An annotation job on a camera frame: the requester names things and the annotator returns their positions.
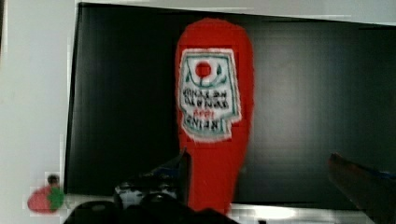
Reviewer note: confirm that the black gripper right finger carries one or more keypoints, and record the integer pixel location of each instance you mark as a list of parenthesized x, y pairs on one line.
[(371, 191)]

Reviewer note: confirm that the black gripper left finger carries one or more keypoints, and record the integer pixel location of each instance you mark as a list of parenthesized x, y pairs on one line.
[(171, 178)]

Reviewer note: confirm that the red felt tomato toy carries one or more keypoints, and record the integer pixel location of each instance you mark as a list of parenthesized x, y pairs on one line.
[(48, 199)]

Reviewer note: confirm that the red felt ketchup bottle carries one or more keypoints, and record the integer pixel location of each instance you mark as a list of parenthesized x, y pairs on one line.
[(214, 91)]

